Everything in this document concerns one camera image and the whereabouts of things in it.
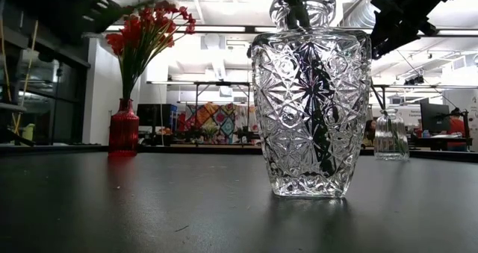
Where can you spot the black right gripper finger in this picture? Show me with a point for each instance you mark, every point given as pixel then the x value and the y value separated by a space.
pixel 392 40

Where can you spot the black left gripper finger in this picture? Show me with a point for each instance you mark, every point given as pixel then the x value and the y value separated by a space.
pixel 106 16

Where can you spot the red artificial flower bunch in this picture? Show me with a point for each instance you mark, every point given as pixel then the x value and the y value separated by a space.
pixel 145 33

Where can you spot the white artificial flower bunch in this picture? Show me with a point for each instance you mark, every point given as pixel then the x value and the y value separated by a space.
pixel 293 3

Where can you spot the large cut crystal vase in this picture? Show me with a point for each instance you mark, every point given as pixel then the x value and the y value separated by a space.
pixel 310 115

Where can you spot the black monitor on arm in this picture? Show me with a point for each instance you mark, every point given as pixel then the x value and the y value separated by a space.
pixel 435 116

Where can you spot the small ribbed clear vase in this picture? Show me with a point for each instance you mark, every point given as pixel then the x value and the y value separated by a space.
pixel 391 141

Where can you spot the red ribbed glass vase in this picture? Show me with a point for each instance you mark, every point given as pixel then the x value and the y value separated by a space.
pixel 124 133

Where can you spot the black ceiling track light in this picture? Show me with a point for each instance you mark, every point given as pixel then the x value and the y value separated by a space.
pixel 414 80

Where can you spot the yellow rod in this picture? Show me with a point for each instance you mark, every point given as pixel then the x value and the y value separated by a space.
pixel 27 77

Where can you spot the person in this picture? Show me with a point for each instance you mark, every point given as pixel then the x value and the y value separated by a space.
pixel 370 133
pixel 456 128

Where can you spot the black monitor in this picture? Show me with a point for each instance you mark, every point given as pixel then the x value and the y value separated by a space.
pixel 155 115

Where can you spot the long ceiling light bar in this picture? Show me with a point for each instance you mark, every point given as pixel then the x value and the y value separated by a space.
pixel 224 28

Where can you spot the colourful patchwork quilt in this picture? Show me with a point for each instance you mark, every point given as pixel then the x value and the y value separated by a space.
pixel 216 120

